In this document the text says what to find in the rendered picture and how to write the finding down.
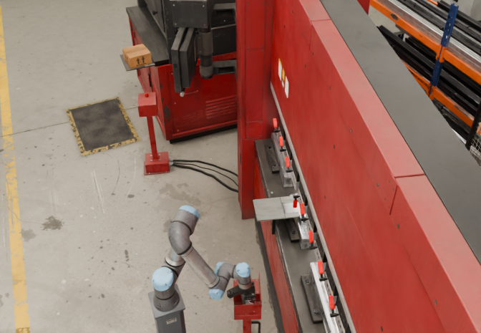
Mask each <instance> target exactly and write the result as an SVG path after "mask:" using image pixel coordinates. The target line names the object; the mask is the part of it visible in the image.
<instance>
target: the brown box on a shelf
mask: <svg viewBox="0 0 481 333"><path fill-rule="evenodd" d="M122 52H123V54H121V55H120V57H121V60H122V62H123V64H124V66H125V69H126V71H131V70H135V69H142V68H146V67H152V66H155V63H154V61H153V59H152V57H151V53H150V52H149V50H148V49H147V47H146V46H145V45H144V44H138V45H135V46H132V47H127V48H124V49H122Z"/></svg>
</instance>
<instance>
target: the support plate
mask: <svg viewBox="0 0 481 333"><path fill-rule="evenodd" d="M280 198H281V199H280ZM280 198H279V197H278V198H264V199H258V200H253V205H254V208H255V212H256V218H257V221H270V220H277V219H285V218H298V217H299V214H298V213H285V215H284V212H283V208H282V205H281V203H283V204H284V203H293V200H294V198H293V196H286V197H280ZM285 216H286V217H285Z"/></svg>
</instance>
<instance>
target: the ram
mask: <svg viewBox="0 0 481 333"><path fill-rule="evenodd" d="M279 59H280V61H281V64H282V67H281V79H280V77H279V75H278V66H279ZM283 70H284V72H285V73H284V81H283V83H284V86H283V85H282V80H283ZM286 77H287V80H288V98H287V96H286V93H285V86H286ZM271 84H272V85H273V89H274V92H275V94H276V98H277V100H278V104H279V107H280V109H281V113H282V115H283V119H284V122H285V124H286V128H287V130H288V133H289V136H290V139H291V142H292V145H293V149H294V151H295V154H296V157H297V160H298V164H299V166H300V169H301V172H302V175H303V179H304V180H305V183H306V187H307V189H308V193H309V195H310V198H311V202H312V204H313V207H314V210H315V213H316V217H317V219H318V222H319V225H320V228H321V231H322V234H323V236H324V240H325V242H326V246H327V249H328V251H329V255H330V257H331V261H332V264H333V266H334V270H335V272H336V275H337V278H338V280H339V284H340V287H341V290H342V293H343V295H344V299H345V302H346V305H347V308H348V310H349V314H350V317H351V320H352V323H353V325H354V328H355V331H356V333H447V332H446V330H445V328H444V326H443V324H442V322H441V320H440V318H439V316H438V314H437V312H436V309H435V307H434V305H433V303H432V301H431V299H430V297H429V295H428V293H427V291H426V289H425V287H424V284H423V283H422V280H421V279H420V277H419V274H418V273H417V270H416V269H415V267H414V264H413V263H412V260H411V258H410V256H409V254H408V252H407V250H406V248H405V246H404V244H403V242H402V240H401V238H400V236H399V233H398V231H397V229H396V227H395V225H394V223H393V221H392V219H391V217H390V215H389V214H388V212H387V209H386V207H385V205H384V203H383V200H382V198H381V196H380V195H379V192H378V190H377V189H376V186H375V184H374V182H373V180H372V179H371V176H370V174H369V171H368V170H367V168H366V166H365V164H364V161H363V160H362V158H361V156H360V154H359V151H358V149H357V147H356V145H355V143H354V141H353V139H352V137H351V135H350V133H349V131H348V129H347V126H346V124H345V122H344V120H343V118H342V116H341V114H340V112H339V110H338V108H337V106H336V104H335V102H334V99H333V97H332V96H331V93H330V92H329V89H328V87H327V86H326V83H325V81H324V79H323V77H322V75H321V73H320V71H319V68H318V67H317V65H316V63H315V61H314V58H313V57H312V55H311V53H310V51H309V49H308V47H307V45H306V42H305V40H304V38H303V36H302V34H301V32H300V30H299V28H298V26H297V23H296V21H295V19H294V17H293V15H292V13H291V11H290V9H289V7H288V5H287V3H286V1H285V0H273V34H272V55H271ZM271 91H272V94H273V90H272V88H271ZM273 98H274V100H275V103H276V99H275V97H274V94H273ZM276 107H277V109H278V113H279V115H280V118H281V122H282V124H283V128H284V130H285V133H286V137H287V139H288V135H287V132H286V129H285V126H284V123H283V120H282V117H281V114H280V111H279V108H278V105H277V103H276ZM288 143H289V145H290V148H291V152H292V154H293V150H292V147H291V144H290V141H289V139H288ZM293 158H294V160H295V163H296V167H297V169H298V165H297V162H296V159H295V156H294V154H293ZM298 173H299V175H300V178H301V182H302V184H303V180H302V177H301V174H300V171H299V169H298ZM303 188H304V190H305V193H306V197H307V200H308V204H309V206H310V209H311V212H312V215H313V217H314V221H315V224H316V227H317V230H318V232H319V236H320V239H321V242H322V245H323V248H324V251H325V254H326V257H327V260H328V263H329V266H330V269H331V273H332V275H333V278H334V281H335V284H336V288H337V290H338V293H339V296H340V299H341V303H342V305H343V308H344V312H345V315H346V318H347V321H348V323H349V327H350V330H351V333H353V330H352V328H351V324H350V321H349V318H348V315H347V313H346V309H345V306H344V303H343V300H342V298H341V294H340V291H339V288H338V285H337V283H336V279H335V276H334V273H333V270H332V267H331V264H330V261H329V258H328V255H327V252H326V249H325V246H324V242H323V240H322V237H321V234H320V231H319V227H318V225H317V222H316V219H315V216H314V212H313V210H312V207H311V204H310V201H309V199H308V195H307V192H306V189H305V186H304V184H303Z"/></svg>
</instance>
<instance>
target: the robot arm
mask: <svg viewBox="0 0 481 333"><path fill-rule="evenodd" d="M199 217H200V214H199V212H198V211H197V210H196V209H195V208H193V207H192V206H187V205H185V206H181V207H180V209H178V212H177V213H176V215H175V217H174V219H173V221H172V222H171V224H170V225H169V227H168V230H167V235H168V239H169V242H170V245H171V246H170V250H169V251H167V253H166V254H165V259H164V261H163V263H162V266H161V267H160V268H159V269H157V270H156V271H155V272H154V274H153V275H152V285H153V288H154V296H153V299H152V300H153V304H154V307H155V308H156V309H157V310H159V311H162V312H168V311H171V310H173V309H174V308H175V307H176V306H177V305H178V303H179V300H180V298H179V294H178V292H177V291H176V290H175V282H176V281H177V279H178V277H179V275H180V272H181V271H182V269H183V267H184V265H185V263H186V262H187V263H188V265H189V266H190V267H191V268H192V269H193V271H194V272H195V273H196V274H197V275H198V276H199V277H200V278H201V279H202V280H203V282H204V283H205V284H206V285H207V287H208V288H209V289H210V291H209V296H210V297H211V298H212V299H214V300H220V299H222V297H223V295H224V293H225V290H226V287H227V285H228V282H229V281H230V278H232V279H237V280H238V285H237V286H234V287H233V288H231V289H229V290H227V297H228V298H230V299H231V298H233V297H234V296H236V295H238V294H241V300H242V302H243V304H253V303H251V302H249V301H251V300H252V301H256V299H255V298H256V292H255V290H256V289H255V285H254V281H251V270H250V267H249V265H248V264H247V263H244V262H243V263H239V264H238V265H235V264H228V263H226V262H218V263H217V264H216V267H215V272H214V271H213V270H212V269H211V268H210V267H209V265H208V264H207V263H206V262H205V260H204V259H203V258H202V257H201V255H200V254H199V253H198V252H197V251H196V250H195V249H194V248H193V243H192V242H191V240H190V236H191V235H192V234H193V232H194V230H195V226H196V223H197V222H198V220H199Z"/></svg>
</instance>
